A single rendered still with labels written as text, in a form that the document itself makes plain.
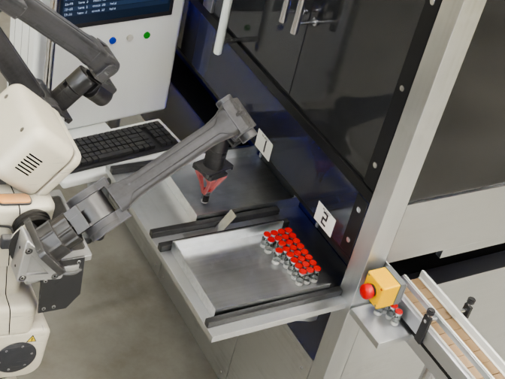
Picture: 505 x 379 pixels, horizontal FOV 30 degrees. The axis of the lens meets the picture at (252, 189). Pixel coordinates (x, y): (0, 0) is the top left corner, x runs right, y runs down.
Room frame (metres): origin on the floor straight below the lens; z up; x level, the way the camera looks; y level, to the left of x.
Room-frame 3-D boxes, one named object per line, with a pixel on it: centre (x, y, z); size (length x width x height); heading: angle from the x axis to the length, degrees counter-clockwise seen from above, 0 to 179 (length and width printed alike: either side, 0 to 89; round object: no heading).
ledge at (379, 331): (1.83, -0.42, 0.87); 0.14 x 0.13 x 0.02; 127
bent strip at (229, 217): (1.99, 0.09, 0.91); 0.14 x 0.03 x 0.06; 128
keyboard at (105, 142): (2.36, 0.45, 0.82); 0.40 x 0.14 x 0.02; 135
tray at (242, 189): (2.21, 0.07, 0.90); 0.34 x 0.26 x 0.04; 127
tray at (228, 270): (1.87, -0.05, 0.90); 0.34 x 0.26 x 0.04; 127
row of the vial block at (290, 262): (1.94, -0.13, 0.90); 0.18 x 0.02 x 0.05; 36
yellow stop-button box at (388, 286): (1.81, -0.38, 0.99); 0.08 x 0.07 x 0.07; 127
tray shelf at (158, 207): (2.03, 0.02, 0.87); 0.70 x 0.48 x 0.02; 37
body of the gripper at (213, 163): (2.11, 0.12, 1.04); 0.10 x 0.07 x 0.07; 143
